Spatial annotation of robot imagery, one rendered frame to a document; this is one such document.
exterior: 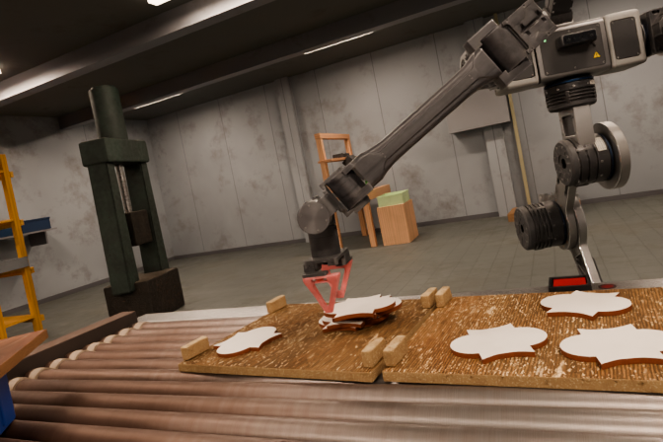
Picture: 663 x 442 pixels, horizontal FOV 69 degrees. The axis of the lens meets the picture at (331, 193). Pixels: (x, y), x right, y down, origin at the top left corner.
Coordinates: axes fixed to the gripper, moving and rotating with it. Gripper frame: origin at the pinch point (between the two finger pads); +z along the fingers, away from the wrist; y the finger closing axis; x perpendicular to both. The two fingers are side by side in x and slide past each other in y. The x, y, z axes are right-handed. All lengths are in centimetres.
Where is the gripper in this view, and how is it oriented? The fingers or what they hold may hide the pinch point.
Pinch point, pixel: (334, 300)
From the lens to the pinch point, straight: 95.5
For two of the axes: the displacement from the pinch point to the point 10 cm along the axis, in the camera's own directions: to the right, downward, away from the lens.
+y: 2.3, -0.8, 9.7
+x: -9.6, 1.6, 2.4
